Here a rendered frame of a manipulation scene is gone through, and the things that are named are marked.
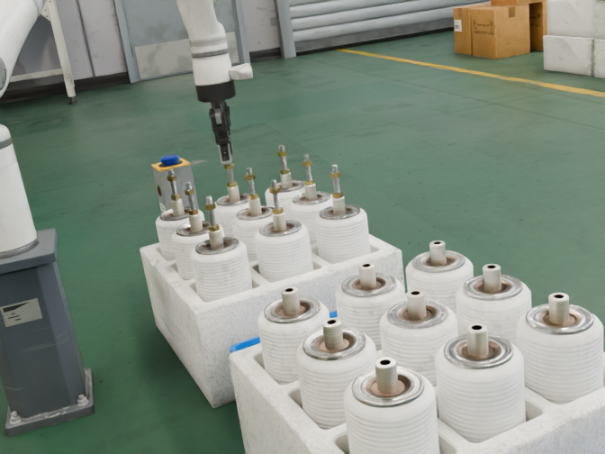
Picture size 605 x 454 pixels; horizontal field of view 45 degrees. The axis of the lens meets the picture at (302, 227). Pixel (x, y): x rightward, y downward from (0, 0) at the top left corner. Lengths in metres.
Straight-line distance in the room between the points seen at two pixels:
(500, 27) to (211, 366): 3.87
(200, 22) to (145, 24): 4.79
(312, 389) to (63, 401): 0.59
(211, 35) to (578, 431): 0.93
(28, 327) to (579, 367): 0.85
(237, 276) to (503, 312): 0.47
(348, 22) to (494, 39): 2.00
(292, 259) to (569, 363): 0.55
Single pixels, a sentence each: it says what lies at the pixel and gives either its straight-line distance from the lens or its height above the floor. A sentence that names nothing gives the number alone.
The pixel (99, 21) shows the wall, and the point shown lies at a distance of 6.18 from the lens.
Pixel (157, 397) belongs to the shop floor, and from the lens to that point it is 1.36.
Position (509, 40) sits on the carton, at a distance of 4.88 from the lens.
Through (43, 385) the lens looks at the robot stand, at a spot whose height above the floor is 0.07.
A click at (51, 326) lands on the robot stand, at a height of 0.17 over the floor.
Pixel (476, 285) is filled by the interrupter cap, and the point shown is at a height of 0.25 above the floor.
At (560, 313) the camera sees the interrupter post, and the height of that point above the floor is 0.27.
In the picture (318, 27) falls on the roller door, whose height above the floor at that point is 0.20.
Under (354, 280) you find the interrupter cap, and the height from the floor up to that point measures 0.25.
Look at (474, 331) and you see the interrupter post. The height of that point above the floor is 0.28.
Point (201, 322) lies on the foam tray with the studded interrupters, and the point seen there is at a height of 0.16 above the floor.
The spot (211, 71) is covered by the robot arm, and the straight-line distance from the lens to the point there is 1.42.
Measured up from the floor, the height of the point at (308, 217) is 0.23.
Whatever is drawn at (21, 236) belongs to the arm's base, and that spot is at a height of 0.33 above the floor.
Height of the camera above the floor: 0.67
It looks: 19 degrees down
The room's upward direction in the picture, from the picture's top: 8 degrees counter-clockwise
